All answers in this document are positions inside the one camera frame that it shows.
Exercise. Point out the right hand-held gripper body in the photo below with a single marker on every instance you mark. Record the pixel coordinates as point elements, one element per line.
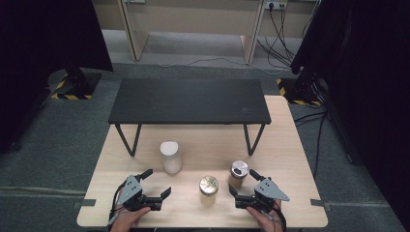
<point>269,190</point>

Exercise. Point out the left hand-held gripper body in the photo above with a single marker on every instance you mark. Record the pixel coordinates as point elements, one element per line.
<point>132,190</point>

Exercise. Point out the silver-lidded shaker jar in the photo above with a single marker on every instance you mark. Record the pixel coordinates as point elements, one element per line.
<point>239,172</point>

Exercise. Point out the gold-lidded jar of tan powder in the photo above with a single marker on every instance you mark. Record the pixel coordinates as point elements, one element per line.
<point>209,188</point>

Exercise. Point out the white-lidded jar of white powder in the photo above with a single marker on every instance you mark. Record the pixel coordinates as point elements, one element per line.
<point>170,158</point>

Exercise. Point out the black shelf with metal legs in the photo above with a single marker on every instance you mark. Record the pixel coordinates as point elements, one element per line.
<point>190,100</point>

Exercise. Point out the person's left hand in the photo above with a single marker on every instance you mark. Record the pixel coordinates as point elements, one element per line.
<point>127,220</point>

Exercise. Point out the person's right hand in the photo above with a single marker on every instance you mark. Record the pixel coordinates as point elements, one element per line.
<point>266,222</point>

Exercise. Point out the grey tape piece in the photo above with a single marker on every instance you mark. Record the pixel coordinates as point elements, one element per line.
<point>317,203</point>
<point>87,202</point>

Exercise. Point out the black stand with striped tape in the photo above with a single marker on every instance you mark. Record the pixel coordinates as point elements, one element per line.
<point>301,88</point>
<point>77,84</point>

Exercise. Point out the black curtain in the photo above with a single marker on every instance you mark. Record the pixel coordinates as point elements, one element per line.
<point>370,80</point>
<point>38,48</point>

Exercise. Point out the beige desk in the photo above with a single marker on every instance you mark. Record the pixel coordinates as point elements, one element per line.
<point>193,16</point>

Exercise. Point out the white power socket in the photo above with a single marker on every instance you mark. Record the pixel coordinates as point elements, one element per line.
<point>276,4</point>

